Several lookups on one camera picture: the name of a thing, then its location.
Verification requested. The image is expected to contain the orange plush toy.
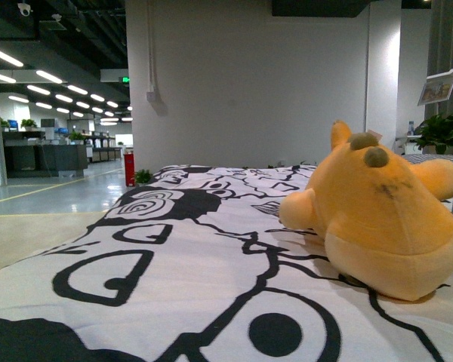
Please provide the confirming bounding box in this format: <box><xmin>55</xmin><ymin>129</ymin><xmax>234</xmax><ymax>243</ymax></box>
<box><xmin>279</xmin><ymin>121</ymin><xmax>453</xmax><ymax>301</ymax></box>

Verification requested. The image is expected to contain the small potted plant on floor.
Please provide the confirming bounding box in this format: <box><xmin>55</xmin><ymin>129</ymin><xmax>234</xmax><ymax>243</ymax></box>
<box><xmin>134</xmin><ymin>169</ymin><xmax>152</xmax><ymax>186</ymax></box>

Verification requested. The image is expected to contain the black and white patterned blanket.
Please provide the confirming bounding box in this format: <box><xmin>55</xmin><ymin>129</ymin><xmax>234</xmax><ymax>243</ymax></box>
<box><xmin>0</xmin><ymin>166</ymin><xmax>453</xmax><ymax>361</ymax></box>

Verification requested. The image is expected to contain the red fire extinguisher box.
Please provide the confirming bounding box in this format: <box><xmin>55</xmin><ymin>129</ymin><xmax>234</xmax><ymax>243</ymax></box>
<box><xmin>124</xmin><ymin>153</ymin><xmax>135</xmax><ymax>187</ymax></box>

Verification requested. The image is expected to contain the dark reception counter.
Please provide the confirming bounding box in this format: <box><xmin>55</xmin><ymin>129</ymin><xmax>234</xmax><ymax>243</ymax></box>
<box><xmin>2</xmin><ymin>131</ymin><xmax>88</xmax><ymax>178</ymax></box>

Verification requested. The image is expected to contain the large green potted plant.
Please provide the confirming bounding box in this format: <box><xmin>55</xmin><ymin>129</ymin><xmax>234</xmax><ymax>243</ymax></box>
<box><xmin>415</xmin><ymin>114</ymin><xmax>453</xmax><ymax>155</ymax></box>

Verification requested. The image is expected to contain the framed picture on stand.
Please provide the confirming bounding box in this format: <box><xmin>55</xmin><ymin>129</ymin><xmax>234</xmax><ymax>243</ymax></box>
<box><xmin>418</xmin><ymin>77</ymin><xmax>453</xmax><ymax>106</ymax></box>

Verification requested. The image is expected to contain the striped pillow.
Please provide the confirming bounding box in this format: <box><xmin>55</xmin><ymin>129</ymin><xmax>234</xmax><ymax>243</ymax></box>
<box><xmin>402</xmin><ymin>154</ymin><xmax>453</xmax><ymax>164</ymax></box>

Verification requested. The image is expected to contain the white wall junction box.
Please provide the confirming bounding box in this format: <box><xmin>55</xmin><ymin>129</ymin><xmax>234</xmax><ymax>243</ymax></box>
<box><xmin>146</xmin><ymin>91</ymin><xmax>156</xmax><ymax>102</ymax></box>

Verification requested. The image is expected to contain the white ceiling security camera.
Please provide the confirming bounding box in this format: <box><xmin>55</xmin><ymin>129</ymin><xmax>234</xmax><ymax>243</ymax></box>
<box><xmin>17</xmin><ymin>2</ymin><xmax>32</xmax><ymax>17</ymax></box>

